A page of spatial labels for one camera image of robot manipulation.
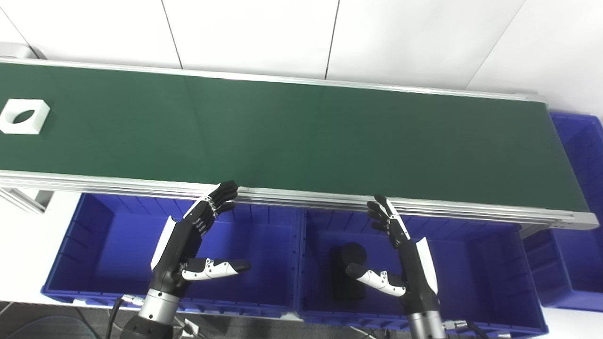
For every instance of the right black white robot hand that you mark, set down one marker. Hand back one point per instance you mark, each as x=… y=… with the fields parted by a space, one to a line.
x=417 y=278

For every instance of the aluminium conveyor support bracket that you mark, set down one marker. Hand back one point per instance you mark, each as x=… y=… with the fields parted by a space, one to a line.
x=23 y=200

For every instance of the black cylinder block part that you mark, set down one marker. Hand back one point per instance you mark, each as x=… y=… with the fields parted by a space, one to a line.
x=344 y=254

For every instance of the white square part round hole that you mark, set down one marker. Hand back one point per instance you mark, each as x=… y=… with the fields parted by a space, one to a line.
x=41 y=110

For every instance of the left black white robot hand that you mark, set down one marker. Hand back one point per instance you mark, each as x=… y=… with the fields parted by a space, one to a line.
x=176 y=249

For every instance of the grey conveyor end housing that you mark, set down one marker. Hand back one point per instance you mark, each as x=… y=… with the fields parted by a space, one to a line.
x=19 y=49

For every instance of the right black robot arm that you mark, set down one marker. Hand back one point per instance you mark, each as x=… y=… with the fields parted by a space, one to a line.
x=425 y=326

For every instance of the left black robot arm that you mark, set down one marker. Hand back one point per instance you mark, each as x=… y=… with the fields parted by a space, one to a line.
x=158 y=308

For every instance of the green conveyor belt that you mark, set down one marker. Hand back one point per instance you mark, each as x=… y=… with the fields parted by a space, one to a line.
x=282 y=141
x=306 y=198

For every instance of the blue plastic bin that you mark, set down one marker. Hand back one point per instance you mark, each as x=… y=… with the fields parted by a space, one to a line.
x=118 y=245
x=579 y=263
x=471 y=273

